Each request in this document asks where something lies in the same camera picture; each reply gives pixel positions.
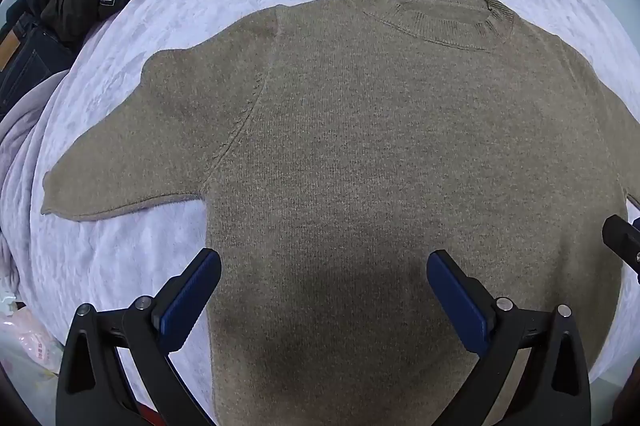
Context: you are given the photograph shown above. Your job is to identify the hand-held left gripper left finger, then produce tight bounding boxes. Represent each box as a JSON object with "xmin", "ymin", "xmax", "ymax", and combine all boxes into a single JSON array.
[{"xmin": 56, "ymin": 248, "xmax": 222, "ymax": 426}]

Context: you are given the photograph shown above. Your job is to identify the dark blue jeans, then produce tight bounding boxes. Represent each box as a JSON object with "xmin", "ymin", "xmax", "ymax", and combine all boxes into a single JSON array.
[{"xmin": 0, "ymin": 0, "xmax": 76, "ymax": 117}]

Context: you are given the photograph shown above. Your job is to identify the brown knit sweater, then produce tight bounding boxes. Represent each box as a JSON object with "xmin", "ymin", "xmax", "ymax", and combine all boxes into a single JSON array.
[{"xmin": 41, "ymin": 0, "xmax": 640, "ymax": 426}]

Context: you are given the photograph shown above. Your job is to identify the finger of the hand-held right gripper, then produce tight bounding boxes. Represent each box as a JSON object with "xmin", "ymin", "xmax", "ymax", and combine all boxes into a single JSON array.
[{"xmin": 601, "ymin": 215, "xmax": 640, "ymax": 279}]

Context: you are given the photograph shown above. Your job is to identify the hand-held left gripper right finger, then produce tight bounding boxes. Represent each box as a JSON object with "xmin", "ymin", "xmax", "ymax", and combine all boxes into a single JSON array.
[{"xmin": 426, "ymin": 249, "xmax": 592, "ymax": 426}]

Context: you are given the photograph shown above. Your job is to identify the clear plastic bag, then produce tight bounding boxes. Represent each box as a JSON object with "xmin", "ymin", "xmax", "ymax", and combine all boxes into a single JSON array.
[{"xmin": 0, "ymin": 291, "xmax": 63, "ymax": 402}]

